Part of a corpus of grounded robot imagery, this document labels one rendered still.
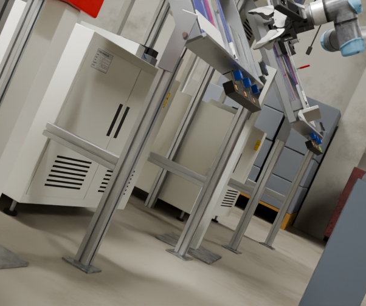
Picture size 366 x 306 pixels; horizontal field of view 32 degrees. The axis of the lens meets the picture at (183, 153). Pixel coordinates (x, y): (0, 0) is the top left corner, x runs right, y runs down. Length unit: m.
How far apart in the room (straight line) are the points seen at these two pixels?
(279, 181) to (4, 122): 3.96
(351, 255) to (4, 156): 1.23
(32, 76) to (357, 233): 1.24
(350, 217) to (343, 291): 0.25
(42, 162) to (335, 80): 4.54
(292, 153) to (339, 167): 0.80
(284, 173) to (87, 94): 3.45
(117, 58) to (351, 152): 4.14
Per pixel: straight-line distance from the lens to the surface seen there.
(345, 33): 2.04
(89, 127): 2.06
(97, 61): 1.96
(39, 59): 1.48
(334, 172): 5.94
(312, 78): 6.18
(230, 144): 2.40
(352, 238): 2.21
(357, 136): 5.96
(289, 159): 5.26
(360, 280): 2.22
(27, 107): 1.49
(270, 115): 5.30
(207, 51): 1.88
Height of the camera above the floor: 0.49
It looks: 3 degrees down
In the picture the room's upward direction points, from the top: 24 degrees clockwise
